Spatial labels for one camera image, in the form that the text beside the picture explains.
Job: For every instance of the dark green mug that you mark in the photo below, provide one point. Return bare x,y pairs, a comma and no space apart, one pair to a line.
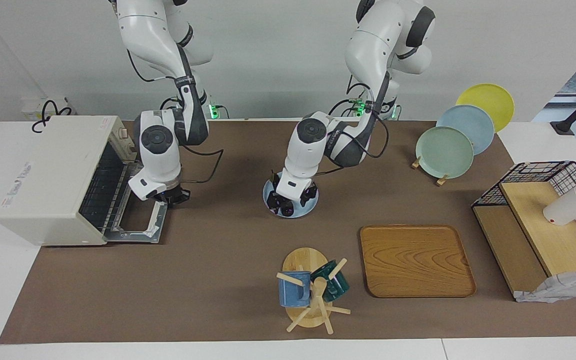
335,285

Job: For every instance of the yellow plate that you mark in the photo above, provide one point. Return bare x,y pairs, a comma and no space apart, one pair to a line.
493,100

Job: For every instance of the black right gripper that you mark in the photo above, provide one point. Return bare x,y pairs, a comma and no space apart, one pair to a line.
167,194

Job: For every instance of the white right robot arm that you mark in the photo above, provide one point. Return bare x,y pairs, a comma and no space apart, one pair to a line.
158,145

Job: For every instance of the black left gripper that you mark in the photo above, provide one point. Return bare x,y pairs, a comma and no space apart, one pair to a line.
308,196

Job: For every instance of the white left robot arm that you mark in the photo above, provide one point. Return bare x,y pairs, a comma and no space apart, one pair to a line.
368,45

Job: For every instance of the wooden serving tray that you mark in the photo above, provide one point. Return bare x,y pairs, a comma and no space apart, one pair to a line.
415,260

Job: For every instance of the blue mug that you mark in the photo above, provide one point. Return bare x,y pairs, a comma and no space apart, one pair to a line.
293,292

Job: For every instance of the wooden mug tree stand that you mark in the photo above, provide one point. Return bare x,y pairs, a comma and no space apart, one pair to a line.
304,259

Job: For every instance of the light blue ceramic plate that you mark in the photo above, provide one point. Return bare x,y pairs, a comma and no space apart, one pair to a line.
299,213
478,122

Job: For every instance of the brown table mat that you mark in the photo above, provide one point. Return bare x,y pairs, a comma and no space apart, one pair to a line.
218,290

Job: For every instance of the pale green plate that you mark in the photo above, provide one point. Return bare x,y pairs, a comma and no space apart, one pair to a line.
443,152

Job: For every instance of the white cup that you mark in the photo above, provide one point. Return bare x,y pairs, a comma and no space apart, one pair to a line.
565,209

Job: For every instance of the toaster oven glass door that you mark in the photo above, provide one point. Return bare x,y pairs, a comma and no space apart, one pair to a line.
157,225

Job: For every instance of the grey oven knob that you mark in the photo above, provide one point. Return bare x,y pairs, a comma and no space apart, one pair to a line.
131,148
123,133

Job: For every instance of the wooden plate rack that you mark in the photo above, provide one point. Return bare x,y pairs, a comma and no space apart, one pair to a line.
441,181

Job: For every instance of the white toaster oven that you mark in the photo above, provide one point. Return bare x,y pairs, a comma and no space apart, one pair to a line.
48,175

